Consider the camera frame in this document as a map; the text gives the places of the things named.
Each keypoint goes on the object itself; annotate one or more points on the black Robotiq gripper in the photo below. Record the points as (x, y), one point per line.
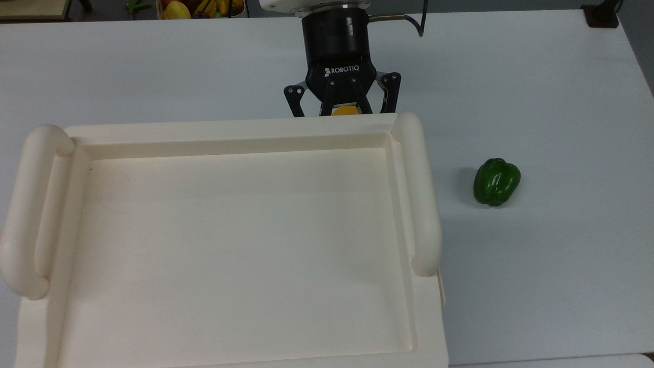
(337, 51)

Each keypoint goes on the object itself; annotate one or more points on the cream plastic cabinet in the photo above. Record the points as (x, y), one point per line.
(230, 245)

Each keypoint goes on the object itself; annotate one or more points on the yellow bell pepper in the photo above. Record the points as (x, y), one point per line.
(345, 110)

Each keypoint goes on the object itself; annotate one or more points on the fruit basket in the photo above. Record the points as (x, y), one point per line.
(204, 9)

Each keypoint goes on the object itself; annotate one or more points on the green bell pepper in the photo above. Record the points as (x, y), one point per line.
(495, 181)

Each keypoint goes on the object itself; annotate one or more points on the yellow red mango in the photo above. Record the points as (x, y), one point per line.
(176, 10)

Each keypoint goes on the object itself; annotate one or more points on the small green toy vegetable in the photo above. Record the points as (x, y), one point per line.
(137, 6)

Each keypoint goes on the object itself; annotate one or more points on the black table clamp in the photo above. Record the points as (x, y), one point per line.
(602, 14)

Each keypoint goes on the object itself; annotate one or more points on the wooden board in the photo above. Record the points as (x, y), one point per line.
(33, 7)

